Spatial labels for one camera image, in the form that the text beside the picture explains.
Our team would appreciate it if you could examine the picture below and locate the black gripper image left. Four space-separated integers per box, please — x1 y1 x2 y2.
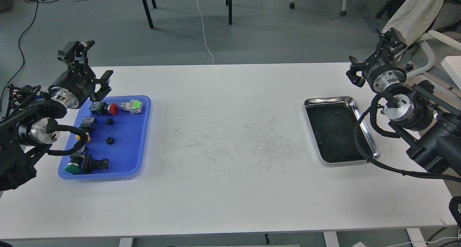
48 40 113 109

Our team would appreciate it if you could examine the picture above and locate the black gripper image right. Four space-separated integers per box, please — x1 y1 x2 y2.
346 27 408 93

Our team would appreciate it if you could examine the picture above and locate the blue plastic tray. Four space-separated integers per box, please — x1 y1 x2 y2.
58 95 151 180

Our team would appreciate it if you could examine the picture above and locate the silver metal tray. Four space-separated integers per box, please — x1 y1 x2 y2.
304 96 381 166

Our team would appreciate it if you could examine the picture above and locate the white chair with beige cloth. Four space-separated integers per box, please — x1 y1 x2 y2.
375 0 461 107

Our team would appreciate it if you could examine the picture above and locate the black table legs background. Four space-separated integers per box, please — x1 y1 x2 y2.
141 0 233 29

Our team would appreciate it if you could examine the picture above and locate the red push button switch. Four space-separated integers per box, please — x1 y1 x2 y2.
89 102 118 116

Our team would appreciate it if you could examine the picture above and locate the yellow push button switch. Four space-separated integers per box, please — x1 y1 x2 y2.
79 116 98 142

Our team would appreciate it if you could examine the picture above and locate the green grey connector switch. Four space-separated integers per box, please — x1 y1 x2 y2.
120 100 143 114

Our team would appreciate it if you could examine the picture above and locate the black cable on floor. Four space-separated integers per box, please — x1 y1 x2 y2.
0 0 72 107

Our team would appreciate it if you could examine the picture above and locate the black switch module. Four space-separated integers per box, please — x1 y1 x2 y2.
82 154 109 174

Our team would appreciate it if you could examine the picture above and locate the green push button switch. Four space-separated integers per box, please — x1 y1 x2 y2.
64 150 86 175

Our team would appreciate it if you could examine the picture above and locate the white cable on floor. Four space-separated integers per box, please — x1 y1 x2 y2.
65 0 227 65

